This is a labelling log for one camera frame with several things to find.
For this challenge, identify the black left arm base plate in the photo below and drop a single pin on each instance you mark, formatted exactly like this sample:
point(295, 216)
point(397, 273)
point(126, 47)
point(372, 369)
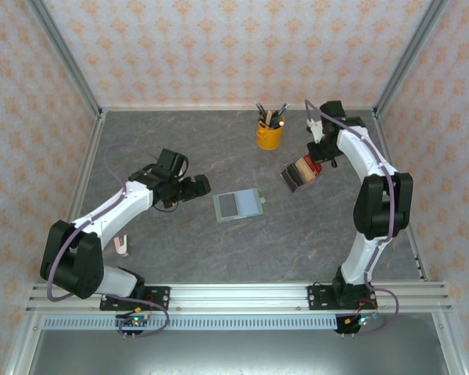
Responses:
point(160, 297)

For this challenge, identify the long aluminium mounting rail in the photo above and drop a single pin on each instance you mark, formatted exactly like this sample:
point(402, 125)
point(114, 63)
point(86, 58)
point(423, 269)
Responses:
point(238, 297)

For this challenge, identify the pale pink card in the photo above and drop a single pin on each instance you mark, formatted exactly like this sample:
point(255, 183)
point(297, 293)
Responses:
point(121, 245)

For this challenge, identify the yellow pen cup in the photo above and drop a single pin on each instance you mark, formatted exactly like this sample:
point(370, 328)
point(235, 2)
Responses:
point(269, 136)

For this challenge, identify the aluminium upright frame post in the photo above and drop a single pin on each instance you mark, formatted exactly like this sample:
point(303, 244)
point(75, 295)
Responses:
point(65, 54)
point(409, 54)

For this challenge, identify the pale green card holder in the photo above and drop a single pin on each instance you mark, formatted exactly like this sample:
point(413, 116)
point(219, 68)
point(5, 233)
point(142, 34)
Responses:
point(250, 205)

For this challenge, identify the aluminium frame leg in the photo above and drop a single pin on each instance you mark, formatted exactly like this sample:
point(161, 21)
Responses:
point(22, 351)
point(451, 351)

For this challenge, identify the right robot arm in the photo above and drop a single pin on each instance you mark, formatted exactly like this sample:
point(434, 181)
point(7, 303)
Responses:
point(359, 258)

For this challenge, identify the blue pen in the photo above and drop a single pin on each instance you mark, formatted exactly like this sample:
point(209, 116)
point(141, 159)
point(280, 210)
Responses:
point(283, 109)

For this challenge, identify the black VIP card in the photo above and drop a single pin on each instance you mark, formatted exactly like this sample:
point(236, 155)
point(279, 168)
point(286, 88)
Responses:
point(227, 205)

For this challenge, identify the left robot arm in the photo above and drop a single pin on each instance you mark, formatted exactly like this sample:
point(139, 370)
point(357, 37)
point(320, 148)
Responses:
point(113, 207)

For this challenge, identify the wooden stick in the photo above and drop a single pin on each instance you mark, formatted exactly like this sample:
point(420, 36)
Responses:
point(270, 117)

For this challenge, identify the aluminium rear rail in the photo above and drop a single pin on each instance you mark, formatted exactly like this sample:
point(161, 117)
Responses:
point(180, 108)

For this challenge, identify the aluminium side rail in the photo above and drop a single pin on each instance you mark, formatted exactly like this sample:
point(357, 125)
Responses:
point(419, 265)
point(77, 195)

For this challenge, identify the dark pencil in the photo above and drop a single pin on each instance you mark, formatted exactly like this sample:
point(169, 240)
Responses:
point(260, 109)

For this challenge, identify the grey metal panel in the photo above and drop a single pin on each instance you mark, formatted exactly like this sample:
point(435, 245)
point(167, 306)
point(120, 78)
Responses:
point(238, 355)

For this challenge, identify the red card pack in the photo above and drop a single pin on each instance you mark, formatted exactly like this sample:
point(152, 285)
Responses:
point(314, 168)

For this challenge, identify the white-tipped pen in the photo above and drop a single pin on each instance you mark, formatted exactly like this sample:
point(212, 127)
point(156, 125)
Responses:
point(282, 123)

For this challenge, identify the wooden card box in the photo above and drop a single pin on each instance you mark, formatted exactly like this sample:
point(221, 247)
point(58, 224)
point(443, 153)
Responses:
point(291, 180)

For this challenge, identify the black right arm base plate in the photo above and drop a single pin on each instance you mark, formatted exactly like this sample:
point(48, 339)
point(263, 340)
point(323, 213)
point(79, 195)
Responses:
point(316, 297)

